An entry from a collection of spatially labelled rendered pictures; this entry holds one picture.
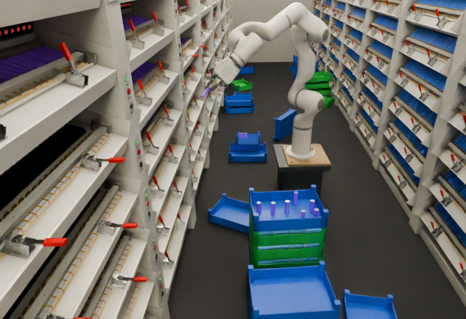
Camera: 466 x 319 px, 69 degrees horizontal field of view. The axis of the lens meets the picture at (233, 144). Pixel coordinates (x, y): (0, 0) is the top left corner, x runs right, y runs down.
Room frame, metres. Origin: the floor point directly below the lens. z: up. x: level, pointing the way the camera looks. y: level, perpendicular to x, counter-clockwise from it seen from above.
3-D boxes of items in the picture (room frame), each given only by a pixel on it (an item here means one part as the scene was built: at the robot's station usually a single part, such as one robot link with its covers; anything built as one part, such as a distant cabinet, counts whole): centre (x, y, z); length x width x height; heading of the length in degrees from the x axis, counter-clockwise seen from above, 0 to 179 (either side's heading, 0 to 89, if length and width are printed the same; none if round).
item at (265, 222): (1.17, -0.22, 0.44); 0.30 x 0.20 x 0.08; 93
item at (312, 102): (1.91, -0.46, 0.60); 0.19 x 0.12 x 0.24; 40
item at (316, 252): (1.17, -0.22, 0.28); 0.30 x 0.20 x 0.08; 93
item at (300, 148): (1.93, -0.44, 0.39); 0.19 x 0.19 x 0.18
